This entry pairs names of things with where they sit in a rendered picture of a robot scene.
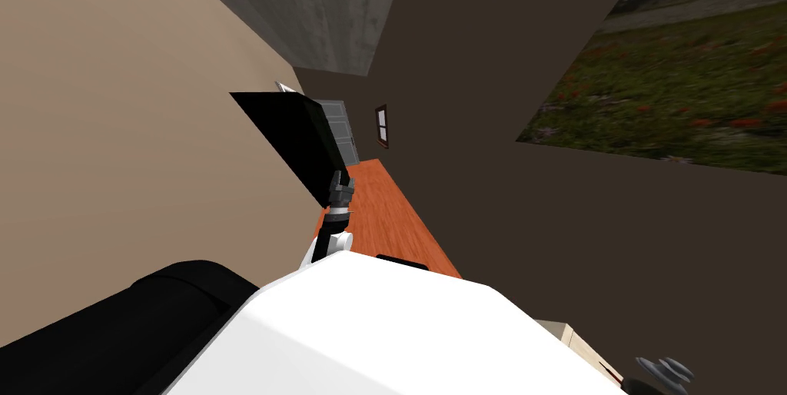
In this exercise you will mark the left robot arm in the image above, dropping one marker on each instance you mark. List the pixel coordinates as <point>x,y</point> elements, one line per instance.
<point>110,339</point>

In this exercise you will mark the large landscape wall picture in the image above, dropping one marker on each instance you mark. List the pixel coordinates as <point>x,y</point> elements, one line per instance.
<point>670,75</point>

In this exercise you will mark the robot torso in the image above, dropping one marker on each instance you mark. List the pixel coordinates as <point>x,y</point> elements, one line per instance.
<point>393,333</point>

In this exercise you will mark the small brown framed window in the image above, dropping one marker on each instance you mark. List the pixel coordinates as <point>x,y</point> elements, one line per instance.
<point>382,126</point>

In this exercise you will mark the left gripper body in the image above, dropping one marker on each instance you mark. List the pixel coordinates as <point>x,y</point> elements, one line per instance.
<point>340,194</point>

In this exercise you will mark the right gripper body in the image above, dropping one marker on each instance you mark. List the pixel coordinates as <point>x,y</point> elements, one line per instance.
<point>670,373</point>

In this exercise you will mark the grey panelled door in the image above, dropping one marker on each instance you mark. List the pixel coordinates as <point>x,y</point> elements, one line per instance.
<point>344,127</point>

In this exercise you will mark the black door leaf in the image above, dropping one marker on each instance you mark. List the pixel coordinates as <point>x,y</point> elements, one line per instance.
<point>288,130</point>

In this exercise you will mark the beige cabinet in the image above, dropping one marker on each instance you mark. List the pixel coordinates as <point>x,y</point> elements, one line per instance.
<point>581,346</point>

